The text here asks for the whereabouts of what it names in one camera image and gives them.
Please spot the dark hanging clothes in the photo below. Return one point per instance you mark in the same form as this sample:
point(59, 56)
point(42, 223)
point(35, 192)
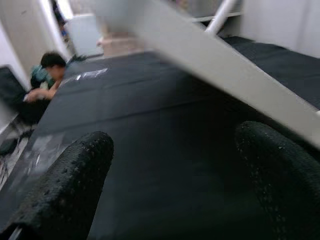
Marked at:
point(58, 13)

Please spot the white plastic table leg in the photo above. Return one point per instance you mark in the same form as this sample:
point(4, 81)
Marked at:
point(221, 16)

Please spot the white plastic table top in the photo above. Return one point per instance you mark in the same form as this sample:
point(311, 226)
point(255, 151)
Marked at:
point(225, 65)

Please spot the dark-haired person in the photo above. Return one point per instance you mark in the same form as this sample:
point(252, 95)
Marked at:
point(50, 72)

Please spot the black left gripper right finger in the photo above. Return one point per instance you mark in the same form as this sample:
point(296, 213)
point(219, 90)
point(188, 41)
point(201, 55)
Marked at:
point(287, 190)

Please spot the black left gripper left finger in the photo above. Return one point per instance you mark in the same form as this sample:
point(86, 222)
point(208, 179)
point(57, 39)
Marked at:
point(70, 190)

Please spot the white low cabinet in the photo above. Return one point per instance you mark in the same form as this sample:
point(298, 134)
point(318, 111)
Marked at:
point(83, 32)

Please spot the beige striped cloth cover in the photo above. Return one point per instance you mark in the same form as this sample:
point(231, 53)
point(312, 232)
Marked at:
point(120, 45)

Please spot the clear tape strip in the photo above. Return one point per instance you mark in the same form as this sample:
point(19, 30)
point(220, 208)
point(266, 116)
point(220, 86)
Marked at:
point(86, 74)
point(45, 153)

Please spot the black fabric bag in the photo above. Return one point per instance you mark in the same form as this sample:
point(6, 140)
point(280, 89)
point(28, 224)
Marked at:
point(10, 87)

